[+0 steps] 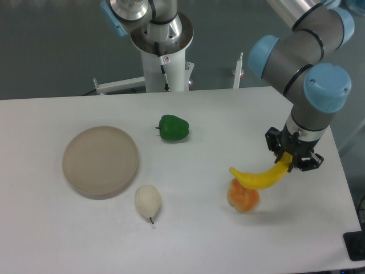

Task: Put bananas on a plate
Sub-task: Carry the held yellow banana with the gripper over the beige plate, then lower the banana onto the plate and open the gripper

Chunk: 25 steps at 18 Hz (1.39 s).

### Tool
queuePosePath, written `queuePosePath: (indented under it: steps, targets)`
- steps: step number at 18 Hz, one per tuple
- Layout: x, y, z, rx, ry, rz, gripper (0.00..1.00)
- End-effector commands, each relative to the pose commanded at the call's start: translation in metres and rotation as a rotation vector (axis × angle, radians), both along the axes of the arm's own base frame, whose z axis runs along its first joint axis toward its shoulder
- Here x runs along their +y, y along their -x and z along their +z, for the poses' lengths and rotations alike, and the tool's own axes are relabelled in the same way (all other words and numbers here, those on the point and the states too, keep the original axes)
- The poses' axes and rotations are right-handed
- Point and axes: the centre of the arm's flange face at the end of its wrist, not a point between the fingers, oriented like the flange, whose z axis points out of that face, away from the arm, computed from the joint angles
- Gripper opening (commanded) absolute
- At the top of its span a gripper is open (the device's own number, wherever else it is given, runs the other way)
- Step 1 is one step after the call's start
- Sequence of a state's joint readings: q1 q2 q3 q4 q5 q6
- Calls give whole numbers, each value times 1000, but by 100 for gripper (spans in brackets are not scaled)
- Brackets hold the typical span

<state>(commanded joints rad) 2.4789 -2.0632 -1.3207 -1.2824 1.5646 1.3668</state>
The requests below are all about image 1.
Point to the white toy pear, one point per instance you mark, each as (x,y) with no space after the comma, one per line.
(148,201)

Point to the green toy bell pepper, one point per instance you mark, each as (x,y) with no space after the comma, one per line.
(172,127)

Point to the white right support bracket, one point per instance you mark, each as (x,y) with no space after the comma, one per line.
(238,72)

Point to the white support bracket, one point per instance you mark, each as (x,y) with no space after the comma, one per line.
(104,88)
(238,72)

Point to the orange toy pepper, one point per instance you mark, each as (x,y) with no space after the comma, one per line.
(242,199)

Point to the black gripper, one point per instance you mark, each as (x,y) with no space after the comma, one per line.
(279,142)

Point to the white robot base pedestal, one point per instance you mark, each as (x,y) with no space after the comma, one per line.
(162,35)

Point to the black device at edge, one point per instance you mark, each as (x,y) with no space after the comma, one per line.
(354,242)

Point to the yellow toy banana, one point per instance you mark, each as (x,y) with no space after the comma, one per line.
(265,179)

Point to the white left support bracket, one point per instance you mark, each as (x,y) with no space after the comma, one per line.
(104,88)

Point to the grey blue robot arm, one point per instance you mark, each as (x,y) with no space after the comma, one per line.
(295,68)

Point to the beige round plate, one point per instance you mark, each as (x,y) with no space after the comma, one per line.
(100,162)

